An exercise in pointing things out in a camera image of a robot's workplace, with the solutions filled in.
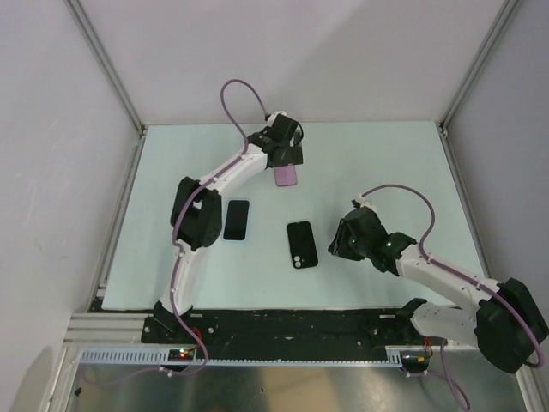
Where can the right aluminium frame post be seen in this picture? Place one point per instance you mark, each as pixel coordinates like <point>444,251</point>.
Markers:
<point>482,57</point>

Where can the pink smartphone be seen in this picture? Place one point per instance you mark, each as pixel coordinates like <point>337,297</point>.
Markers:
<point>285,176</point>

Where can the black phone case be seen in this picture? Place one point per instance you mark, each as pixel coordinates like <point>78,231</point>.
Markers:
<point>302,245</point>

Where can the aluminium front frame rail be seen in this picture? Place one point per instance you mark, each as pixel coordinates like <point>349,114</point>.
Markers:
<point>105,328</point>

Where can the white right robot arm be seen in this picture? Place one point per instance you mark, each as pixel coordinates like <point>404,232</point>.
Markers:
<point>500,319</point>

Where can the right controller board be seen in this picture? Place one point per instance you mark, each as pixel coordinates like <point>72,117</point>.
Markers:
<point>415,364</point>

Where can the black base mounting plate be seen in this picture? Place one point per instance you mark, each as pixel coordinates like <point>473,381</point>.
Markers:
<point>300,334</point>

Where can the left controller board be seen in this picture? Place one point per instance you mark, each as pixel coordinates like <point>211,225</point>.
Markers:
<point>181,354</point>

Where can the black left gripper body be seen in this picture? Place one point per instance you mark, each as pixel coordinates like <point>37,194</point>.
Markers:
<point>291,156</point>

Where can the aluminium frame post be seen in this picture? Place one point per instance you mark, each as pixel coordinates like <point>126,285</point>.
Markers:
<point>98,50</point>
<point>482,57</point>

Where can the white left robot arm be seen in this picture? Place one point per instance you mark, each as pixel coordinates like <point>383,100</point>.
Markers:
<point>197,210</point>

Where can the teal smartphone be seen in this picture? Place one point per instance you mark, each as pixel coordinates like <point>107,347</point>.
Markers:
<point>236,220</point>

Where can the controller board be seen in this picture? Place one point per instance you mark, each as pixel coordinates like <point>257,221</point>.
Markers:
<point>415,364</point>
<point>181,354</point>

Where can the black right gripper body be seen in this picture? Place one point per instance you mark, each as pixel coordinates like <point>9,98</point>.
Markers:
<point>347,246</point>

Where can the left aluminium frame post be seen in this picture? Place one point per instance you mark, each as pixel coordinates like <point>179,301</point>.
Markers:
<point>98,50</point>

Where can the grey slotted cable duct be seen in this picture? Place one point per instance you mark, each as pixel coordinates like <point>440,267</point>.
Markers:
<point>159,356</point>

